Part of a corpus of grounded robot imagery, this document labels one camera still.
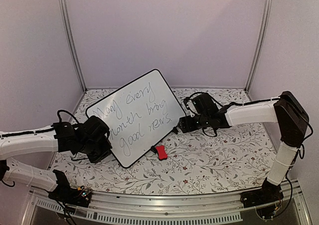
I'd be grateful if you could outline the front aluminium rail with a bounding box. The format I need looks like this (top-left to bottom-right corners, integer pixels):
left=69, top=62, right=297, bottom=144
left=21, top=180, right=314, bottom=225

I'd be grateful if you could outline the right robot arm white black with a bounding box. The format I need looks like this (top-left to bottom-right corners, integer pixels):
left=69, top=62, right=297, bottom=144
left=177, top=91, right=313, bottom=203

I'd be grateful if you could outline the aluminium frame post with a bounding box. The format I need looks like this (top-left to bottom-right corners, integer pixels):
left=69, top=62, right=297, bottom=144
left=245, top=0, right=272, bottom=93
left=58, top=0, right=87, bottom=92

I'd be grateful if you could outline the black whiteboard stand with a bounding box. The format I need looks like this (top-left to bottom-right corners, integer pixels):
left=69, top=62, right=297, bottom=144
left=150, top=126, right=178, bottom=154

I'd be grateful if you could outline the floral patterned table mat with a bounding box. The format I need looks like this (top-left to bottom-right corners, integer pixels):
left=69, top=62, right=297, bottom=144
left=51, top=88, right=276, bottom=195

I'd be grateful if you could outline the red whiteboard eraser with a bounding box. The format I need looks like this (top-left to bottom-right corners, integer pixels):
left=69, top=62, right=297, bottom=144
left=155, top=145, right=167, bottom=161

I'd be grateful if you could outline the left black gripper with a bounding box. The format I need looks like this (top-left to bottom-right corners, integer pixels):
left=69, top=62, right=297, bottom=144
left=78, top=136, right=113, bottom=164

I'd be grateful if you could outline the white whiteboard with black frame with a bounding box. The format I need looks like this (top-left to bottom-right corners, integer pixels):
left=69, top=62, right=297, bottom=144
left=85, top=69, right=186, bottom=168

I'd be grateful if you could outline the left aluminium frame post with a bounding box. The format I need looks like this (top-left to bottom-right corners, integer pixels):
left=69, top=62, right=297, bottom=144
left=58, top=0, right=87, bottom=92

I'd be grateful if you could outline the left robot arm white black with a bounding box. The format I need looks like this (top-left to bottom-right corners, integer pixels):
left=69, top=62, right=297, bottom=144
left=0, top=115, right=112, bottom=202

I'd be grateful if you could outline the right aluminium frame post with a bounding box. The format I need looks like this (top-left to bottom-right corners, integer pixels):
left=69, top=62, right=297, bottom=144
left=245, top=0, right=272, bottom=93

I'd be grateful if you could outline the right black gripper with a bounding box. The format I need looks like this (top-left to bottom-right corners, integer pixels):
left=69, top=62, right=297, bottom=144
left=178, top=114, right=210, bottom=134

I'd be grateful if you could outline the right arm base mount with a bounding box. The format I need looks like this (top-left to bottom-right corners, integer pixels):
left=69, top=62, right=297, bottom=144
left=240, top=184, right=284, bottom=208

